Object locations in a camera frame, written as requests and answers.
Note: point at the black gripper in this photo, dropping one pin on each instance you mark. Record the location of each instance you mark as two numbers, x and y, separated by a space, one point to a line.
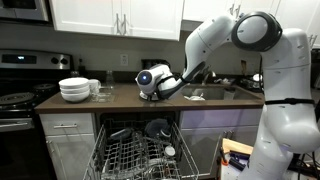
153 96

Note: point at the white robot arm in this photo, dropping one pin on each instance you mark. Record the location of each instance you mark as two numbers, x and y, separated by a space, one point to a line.
286 116

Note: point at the white two-door upper cabinet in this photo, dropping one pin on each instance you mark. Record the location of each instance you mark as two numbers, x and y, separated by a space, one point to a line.
83 16

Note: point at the black patterned pot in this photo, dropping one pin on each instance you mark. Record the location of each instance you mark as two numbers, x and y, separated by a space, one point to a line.
156 127

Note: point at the black coffee maker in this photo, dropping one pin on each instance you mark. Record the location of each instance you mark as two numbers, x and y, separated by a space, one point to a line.
148 64

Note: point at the white dish in sink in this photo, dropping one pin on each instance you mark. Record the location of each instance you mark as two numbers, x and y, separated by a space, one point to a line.
195 97

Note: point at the tall glass jar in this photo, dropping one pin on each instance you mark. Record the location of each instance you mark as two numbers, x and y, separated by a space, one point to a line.
110 80

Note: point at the clear glass container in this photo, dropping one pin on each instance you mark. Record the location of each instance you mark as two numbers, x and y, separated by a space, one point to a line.
103 96

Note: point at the metal sink faucet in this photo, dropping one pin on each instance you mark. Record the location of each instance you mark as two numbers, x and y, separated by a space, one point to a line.
207 78

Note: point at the white oval lid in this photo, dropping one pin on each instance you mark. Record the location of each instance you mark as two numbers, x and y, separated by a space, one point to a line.
170 151

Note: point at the white sink base cabinet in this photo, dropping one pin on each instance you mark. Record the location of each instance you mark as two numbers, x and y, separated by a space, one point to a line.
206 123

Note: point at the white mug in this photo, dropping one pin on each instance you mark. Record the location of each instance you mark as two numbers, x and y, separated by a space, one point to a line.
94 86

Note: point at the steel kitchen sink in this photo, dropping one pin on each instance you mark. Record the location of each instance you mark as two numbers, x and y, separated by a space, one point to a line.
216 93

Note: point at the grey cup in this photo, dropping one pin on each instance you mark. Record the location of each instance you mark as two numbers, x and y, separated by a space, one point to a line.
228 95

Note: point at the dark bottle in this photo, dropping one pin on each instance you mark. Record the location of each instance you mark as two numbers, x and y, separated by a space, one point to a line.
82 68

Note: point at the white drawer front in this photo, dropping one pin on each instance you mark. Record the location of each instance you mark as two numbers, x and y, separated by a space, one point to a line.
80 120

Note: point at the white ceramic bowl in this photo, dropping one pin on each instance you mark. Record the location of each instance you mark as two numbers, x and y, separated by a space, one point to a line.
74 82
75 91
75 97

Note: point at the small glass jar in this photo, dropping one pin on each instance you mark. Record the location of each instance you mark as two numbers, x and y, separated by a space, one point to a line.
75 74

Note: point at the black dish rack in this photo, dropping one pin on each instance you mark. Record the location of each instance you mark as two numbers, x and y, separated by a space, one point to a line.
248 85

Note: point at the wooden board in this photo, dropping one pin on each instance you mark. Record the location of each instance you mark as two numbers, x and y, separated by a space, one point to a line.
236 146

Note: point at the white upper cabinet over sink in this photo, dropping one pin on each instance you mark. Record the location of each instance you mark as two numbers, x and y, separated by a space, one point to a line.
200 10

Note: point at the white lower cabinet door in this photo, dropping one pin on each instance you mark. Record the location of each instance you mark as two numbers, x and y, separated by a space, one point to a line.
73 160

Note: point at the black tool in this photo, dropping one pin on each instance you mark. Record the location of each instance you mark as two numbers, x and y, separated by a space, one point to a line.
240 155
236 164

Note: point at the small white round object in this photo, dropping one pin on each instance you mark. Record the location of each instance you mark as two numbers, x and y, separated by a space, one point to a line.
256 77

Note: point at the robot mounting table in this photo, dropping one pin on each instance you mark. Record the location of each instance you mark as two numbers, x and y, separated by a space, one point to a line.
230 173

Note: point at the black stainless stove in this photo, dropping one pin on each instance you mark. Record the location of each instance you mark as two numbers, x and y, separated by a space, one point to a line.
20 140

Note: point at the stainless steel microwave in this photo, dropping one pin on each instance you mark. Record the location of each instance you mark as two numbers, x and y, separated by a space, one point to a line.
23 11

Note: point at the white wall outlet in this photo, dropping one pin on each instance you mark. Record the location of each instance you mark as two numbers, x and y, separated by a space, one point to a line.
124 60

